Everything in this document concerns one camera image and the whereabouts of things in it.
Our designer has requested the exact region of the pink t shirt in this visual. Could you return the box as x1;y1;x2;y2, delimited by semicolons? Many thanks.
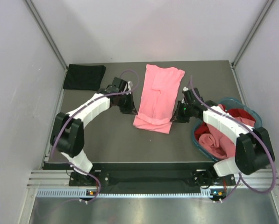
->
133;64;185;134

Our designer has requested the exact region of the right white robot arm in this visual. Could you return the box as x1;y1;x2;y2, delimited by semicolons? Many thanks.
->
171;87;275;185

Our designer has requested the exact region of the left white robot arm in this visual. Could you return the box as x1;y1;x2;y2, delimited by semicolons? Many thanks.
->
50;77;137;185

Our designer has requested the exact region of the red shirt in basket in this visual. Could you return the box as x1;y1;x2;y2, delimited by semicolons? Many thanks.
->
194;105;257;140

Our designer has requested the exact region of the teal laundry basket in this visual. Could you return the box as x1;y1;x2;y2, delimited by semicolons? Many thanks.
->
191;98;262;161

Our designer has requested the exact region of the pink shirt in basket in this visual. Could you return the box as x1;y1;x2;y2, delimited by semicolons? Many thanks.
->
198;104;257;159

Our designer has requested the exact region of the folded black t shirt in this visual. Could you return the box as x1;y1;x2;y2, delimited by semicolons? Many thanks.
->
63;64;106;91

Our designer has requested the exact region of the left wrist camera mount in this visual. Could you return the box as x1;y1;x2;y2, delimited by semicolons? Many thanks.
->
124;81;133;94

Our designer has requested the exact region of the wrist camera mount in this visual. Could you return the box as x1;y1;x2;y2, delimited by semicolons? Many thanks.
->
182;86;189;93
124;81;133;94

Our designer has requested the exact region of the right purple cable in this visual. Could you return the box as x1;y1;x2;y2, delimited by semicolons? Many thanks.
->
187;75;277;203

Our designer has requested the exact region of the purple cable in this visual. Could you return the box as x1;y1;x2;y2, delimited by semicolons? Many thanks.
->
187;75;277;203
50;70;140;201

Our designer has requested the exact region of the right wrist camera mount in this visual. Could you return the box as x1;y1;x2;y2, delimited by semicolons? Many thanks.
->
182;86;189;93

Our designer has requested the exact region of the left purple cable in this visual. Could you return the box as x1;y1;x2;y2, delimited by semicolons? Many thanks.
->
50;70;140;201

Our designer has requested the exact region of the slotted grey cable duct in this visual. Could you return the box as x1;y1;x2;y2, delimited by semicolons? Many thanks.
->
36;189;224;198

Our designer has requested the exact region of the aluminium frame rail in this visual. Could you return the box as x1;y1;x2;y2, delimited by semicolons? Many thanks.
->
27;169;279;187

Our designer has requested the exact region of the right aluminium corner post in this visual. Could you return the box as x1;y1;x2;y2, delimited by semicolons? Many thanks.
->
230;0;275;69

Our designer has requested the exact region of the aluminium corner post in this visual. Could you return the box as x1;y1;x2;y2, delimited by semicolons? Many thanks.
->
230;0;275;69
23;0;68;69

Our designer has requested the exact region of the left aluminium corner post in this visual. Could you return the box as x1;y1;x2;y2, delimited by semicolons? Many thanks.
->
23;0;68;69

